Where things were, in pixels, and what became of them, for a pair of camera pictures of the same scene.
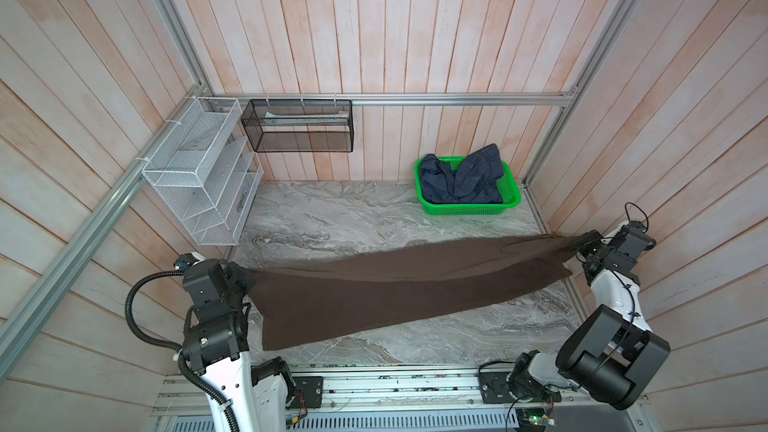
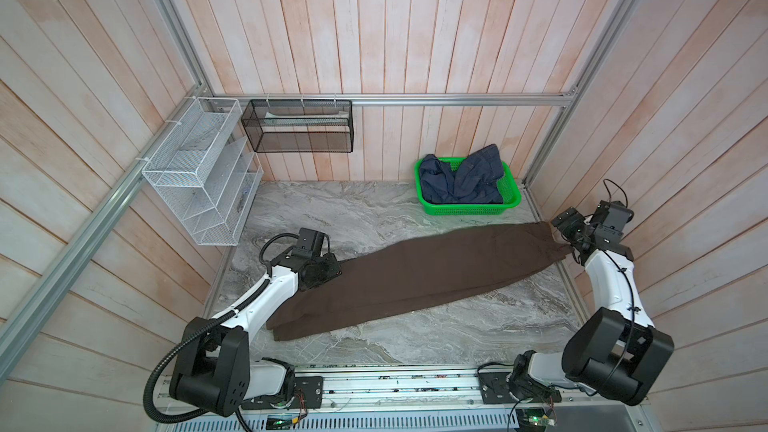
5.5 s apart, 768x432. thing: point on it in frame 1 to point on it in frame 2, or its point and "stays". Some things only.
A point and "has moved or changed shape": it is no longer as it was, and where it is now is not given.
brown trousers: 297,301 has moved or changed shape
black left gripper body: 241,282 to 325,269
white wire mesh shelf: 205,173 stays
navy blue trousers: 475,179 stays
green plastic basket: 510,189 stays
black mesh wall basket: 300,125 stays
